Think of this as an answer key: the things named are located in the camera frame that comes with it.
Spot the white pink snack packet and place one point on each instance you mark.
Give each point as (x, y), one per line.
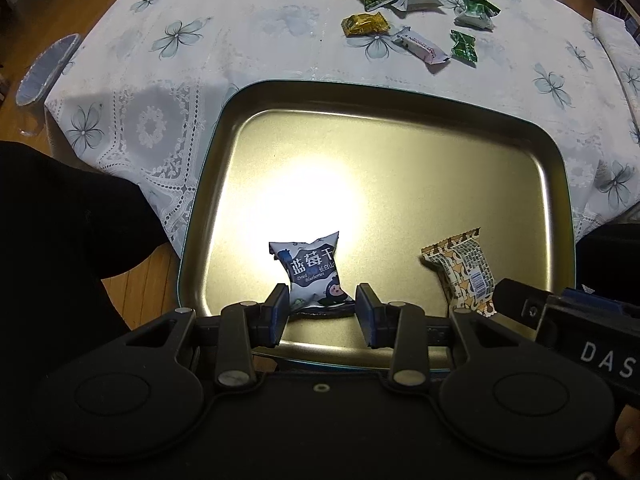
(419, 46)

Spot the green white snack packet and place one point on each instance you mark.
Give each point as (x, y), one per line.
(475, 10)

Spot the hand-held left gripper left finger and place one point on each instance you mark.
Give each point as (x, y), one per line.
(276, 310)

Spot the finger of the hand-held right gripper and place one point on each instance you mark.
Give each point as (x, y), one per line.
(517, 297)
(590, 296)

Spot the white floral tablecloth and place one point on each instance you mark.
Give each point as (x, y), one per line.
(310, 55)

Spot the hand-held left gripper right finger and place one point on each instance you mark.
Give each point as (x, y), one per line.
(365, 310)

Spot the dark blue white snack packet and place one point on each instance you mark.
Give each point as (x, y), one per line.
(310, 270)

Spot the small green snack packet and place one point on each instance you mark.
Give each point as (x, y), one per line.
(464, 47)

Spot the brown patterned snack packet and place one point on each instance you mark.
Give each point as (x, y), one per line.
(462, 272)

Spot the golden metal tin tray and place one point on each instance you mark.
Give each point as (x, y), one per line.
(380, 175)

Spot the plain white snack packet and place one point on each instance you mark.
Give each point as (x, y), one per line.
(419, 1)

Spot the silver rimmed round dish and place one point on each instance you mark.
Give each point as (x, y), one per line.
(46, 71)

